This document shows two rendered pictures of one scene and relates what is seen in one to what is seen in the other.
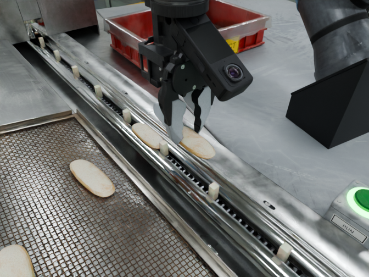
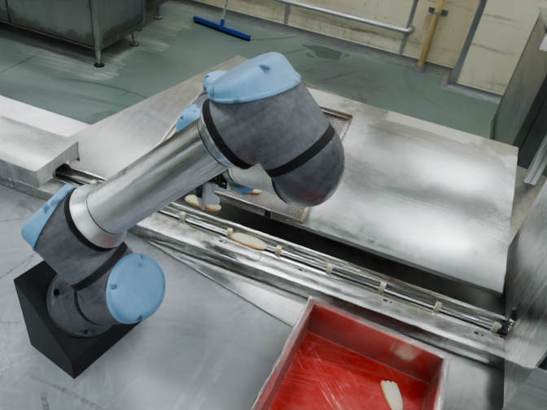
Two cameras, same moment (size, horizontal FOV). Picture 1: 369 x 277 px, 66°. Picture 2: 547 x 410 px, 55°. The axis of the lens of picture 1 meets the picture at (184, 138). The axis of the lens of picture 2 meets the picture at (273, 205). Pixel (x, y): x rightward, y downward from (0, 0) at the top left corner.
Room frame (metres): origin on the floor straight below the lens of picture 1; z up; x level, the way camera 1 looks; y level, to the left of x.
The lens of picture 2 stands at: (1.31, -0.47, 1.80)
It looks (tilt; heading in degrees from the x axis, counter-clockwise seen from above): 39 degrees down; 144
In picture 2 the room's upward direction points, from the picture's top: 9 degrees clockwise
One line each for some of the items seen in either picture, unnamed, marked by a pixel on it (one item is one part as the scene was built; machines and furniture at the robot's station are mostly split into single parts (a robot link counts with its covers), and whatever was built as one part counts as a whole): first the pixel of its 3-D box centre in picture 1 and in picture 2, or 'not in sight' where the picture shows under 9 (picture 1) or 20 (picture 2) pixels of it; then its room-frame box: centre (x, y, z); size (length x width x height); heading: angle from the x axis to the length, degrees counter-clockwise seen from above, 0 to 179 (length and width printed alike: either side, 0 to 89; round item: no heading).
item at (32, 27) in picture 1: (35, 28); (511, 320); (0.97, 0.50, 0.90); 0.06 x 0.01 x 0.06; 130
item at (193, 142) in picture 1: (191, 139); (203, 202); (0.35, -0.01, 0.93); 0.10 x 0.04 x 0.01; 40
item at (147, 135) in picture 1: (147, 134); (248, 240); (0.46, 0.08, 0.86); 0.10 x 0.04 x 0.01; 40
